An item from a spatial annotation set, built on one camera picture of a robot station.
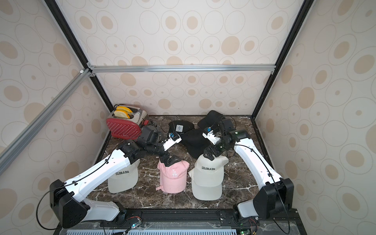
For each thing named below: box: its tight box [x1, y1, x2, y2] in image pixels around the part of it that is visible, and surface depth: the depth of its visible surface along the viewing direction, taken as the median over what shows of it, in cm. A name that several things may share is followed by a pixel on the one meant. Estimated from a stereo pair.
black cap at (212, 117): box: [197, 110, 226, 130], surface depth 118 cm
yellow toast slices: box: [113, 106, 133, 119], surface depth 97 cm
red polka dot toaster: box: [105, 104, 150, 140], surface depth 98 cm
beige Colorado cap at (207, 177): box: [188, 157, 229, 201], surface depth 83 cm
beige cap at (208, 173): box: [193, 154, 229, 188], surface depth 84 cm
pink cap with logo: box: [155, 158, 190, 194], surface depth 81 cm
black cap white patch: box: [167, 119, 195, 134], surface depth 108 cm
